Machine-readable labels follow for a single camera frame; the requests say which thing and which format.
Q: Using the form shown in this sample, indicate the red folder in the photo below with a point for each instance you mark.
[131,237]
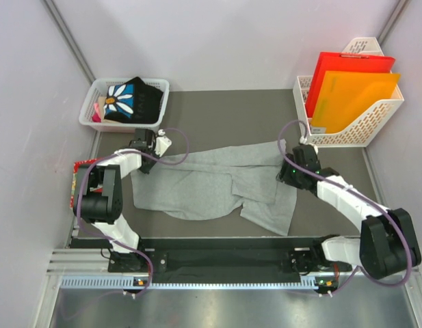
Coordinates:
[334,68]

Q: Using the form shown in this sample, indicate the red green patterned book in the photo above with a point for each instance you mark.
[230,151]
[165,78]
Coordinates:
[74,184]

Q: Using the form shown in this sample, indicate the white file organizer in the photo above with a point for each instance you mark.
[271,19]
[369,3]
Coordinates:
[363,129]

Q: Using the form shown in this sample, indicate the grey slotted cable duct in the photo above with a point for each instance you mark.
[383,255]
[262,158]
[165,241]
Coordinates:
[138,283]

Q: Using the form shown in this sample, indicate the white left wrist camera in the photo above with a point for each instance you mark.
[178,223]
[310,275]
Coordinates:
[163,143]

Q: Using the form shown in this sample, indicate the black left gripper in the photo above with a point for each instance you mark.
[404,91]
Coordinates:
[146,169]

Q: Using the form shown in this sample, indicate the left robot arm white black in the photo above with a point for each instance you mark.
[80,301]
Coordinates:
[97,198]

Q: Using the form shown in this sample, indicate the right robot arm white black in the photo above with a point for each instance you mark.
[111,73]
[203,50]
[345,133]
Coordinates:
[387,243]

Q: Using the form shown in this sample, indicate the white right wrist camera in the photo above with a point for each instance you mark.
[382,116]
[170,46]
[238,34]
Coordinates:
[304,141]

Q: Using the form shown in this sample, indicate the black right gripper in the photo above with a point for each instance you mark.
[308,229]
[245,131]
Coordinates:
[284,175]

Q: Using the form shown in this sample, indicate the pink beige folded cloths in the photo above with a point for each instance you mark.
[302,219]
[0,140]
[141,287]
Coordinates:
[99,111]

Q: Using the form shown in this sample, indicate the grey t shirt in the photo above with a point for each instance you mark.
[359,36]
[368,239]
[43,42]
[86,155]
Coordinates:
[211,184]

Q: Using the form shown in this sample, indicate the white plastic basket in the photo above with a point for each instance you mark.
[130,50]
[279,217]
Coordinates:
[99,88]

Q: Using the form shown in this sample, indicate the black daisy print t shirt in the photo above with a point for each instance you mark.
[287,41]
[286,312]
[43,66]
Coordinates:
[133,102]

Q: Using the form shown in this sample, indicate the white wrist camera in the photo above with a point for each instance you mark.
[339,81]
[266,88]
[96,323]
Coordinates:
[163,143]
[304,141]

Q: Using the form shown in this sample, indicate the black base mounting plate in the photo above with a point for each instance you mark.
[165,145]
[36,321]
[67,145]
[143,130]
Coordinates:
[226,260]

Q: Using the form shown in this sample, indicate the orange folder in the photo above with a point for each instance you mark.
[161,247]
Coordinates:
[338,108]

